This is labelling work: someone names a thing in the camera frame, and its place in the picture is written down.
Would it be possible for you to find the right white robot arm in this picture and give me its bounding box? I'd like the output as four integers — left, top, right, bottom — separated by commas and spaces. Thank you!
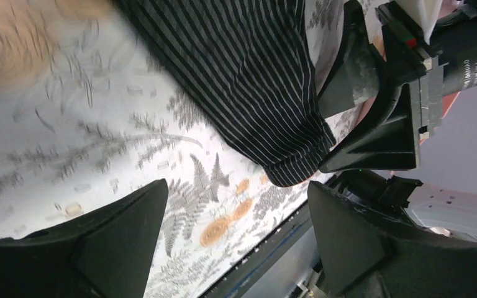
319, 1, 477, 242

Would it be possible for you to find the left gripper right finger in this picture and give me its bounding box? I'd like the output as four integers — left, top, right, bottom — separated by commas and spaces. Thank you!
307, 182, 477, 297

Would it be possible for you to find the black striped underwear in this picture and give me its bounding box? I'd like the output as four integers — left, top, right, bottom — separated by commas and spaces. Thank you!
116, 1, 334, 187

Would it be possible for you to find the floral patterned table mat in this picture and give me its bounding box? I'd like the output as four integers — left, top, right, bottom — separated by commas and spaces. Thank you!
0, 0, 388, 298

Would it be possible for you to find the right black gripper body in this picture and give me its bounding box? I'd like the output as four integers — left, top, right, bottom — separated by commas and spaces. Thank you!
376, 1, 443, 140

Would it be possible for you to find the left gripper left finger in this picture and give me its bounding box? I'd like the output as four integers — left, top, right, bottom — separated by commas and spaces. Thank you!
0, 179, 168, 297

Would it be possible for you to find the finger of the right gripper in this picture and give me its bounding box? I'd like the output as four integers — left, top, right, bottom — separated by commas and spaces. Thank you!
319, 84, 420, 173
317, 1, 379, 118

